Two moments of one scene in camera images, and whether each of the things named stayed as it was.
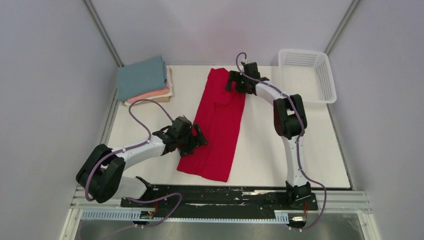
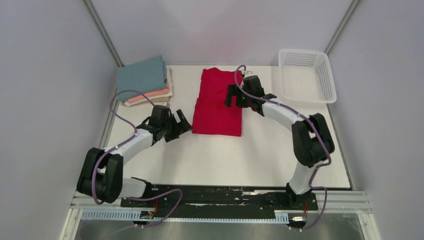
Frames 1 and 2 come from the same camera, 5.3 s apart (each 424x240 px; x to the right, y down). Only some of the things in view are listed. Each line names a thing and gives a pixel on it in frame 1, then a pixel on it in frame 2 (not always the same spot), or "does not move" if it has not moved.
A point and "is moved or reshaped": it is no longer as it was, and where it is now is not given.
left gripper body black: x=187 y=140 → x=170 y=121
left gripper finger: x=201 y=139 → x=184 y=125
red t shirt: x=218 y=119 is moved or reshaped
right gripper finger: x=235 y=75 → x=232 y=91
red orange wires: x=155 y=206 does not move
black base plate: x=179 y=198 does not move
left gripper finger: x=187 y=150 → x=172 y=134
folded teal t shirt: x=141 y=76 does not move
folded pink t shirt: x=163 y=91 does not move
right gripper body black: x=246 y=80 → x=243 y=99
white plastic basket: x=308 y=73 does not move
